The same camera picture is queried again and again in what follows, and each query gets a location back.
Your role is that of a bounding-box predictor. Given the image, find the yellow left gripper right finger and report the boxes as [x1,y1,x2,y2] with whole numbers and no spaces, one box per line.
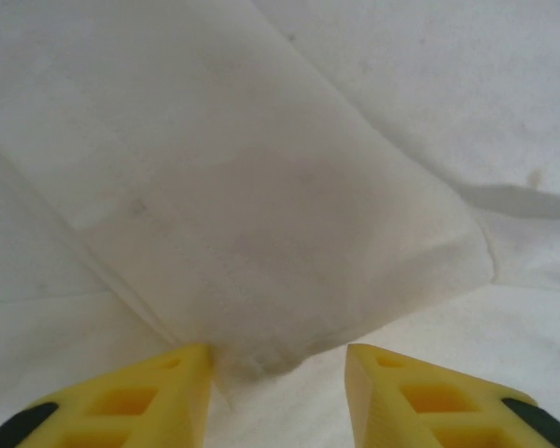
[346,343,560,448]

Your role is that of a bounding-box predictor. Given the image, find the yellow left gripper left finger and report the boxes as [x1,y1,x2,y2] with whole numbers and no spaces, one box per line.
[0,343,215,448]

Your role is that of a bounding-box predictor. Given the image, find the white t-shirt with black print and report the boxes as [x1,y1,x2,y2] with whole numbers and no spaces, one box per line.
[0,0,560,448]

